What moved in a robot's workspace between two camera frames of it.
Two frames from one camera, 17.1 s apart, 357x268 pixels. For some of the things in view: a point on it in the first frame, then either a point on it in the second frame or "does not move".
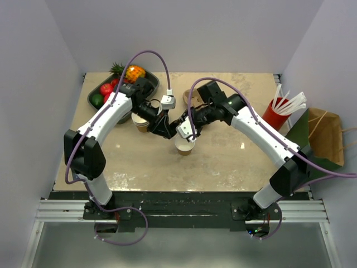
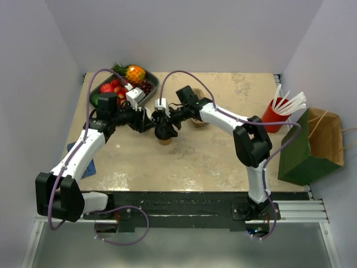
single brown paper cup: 184,148 → 165,142
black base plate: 181,211 does not move
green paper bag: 322,131 does not move
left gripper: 159,124 → 141,121
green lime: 96,100 does not move
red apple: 106,89 does not move
